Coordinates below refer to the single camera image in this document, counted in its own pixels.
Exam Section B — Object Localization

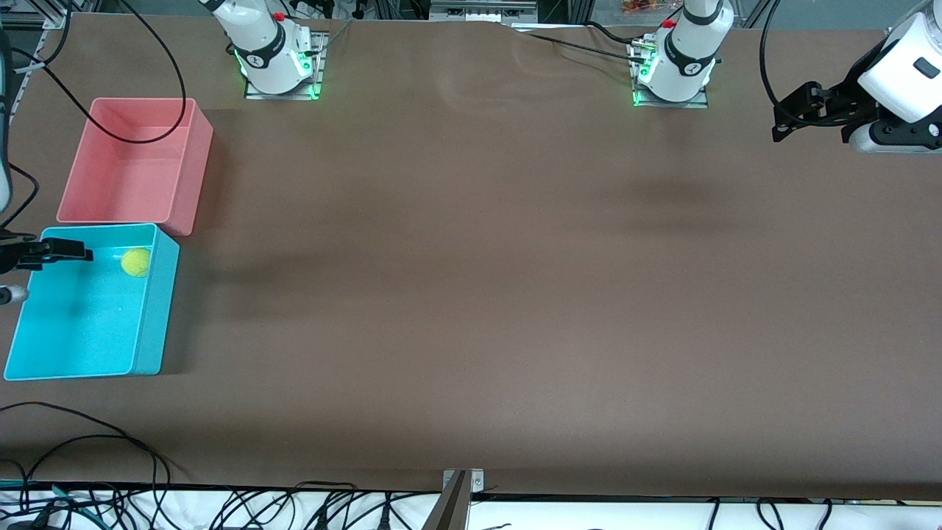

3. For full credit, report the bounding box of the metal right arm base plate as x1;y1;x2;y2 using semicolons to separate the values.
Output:
244;31;329;101

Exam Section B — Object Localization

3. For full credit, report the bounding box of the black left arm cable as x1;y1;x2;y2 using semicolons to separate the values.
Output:
759;0;810;126

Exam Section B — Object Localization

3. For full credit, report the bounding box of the teal cable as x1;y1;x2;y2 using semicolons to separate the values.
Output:
0;478;96;516

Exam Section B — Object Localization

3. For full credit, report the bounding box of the metal clamp bracket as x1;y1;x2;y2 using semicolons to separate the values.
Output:
442;468;485;494

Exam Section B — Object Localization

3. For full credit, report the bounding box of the grey metal bar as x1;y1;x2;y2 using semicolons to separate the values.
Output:
421;471;472;530

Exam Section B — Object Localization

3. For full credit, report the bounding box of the blue plastic bin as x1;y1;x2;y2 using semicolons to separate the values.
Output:
4;223;181;381

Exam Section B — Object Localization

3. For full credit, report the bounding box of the long black loose cable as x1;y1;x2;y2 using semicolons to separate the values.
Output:
15;434;191;487
0;401;171;516

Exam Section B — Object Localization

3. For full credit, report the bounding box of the grey metal device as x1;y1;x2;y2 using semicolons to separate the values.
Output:
429;0;539;23

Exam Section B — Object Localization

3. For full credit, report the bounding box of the black base cable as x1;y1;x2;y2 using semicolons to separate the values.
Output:
510;26;645;63
585;20;648;46

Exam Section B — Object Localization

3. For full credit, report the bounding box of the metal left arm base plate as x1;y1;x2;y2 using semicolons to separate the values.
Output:
631;37;711;110

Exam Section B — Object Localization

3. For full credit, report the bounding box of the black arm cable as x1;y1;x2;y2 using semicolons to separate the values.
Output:
0;0;188;144
759;0;810;126

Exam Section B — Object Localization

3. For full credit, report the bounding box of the pink plastic bin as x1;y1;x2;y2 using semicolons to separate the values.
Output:
57;97;215;237

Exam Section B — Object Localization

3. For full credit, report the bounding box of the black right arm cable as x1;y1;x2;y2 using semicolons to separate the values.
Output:
0;0;188;144

